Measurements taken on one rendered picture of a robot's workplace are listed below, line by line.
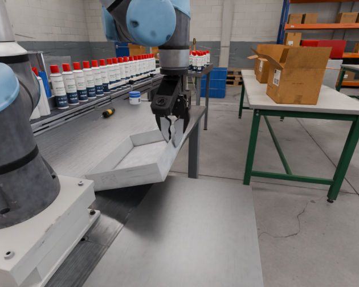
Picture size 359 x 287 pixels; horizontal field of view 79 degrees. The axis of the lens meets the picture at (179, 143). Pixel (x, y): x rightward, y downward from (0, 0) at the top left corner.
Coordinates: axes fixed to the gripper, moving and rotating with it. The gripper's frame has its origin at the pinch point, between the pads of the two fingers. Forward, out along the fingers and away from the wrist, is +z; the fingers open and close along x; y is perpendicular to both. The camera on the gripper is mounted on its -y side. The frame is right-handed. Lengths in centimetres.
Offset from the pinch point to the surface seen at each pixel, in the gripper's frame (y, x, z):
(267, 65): 199, -43, -5
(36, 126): 14, 62, 6
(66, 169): -6.9, 31.4, 9.3
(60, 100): 33, 66, 0
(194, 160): 68, 6, 43
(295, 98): 115, -56, 10
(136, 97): 69, 43, 5
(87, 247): -29.4, 8.3, 9.3
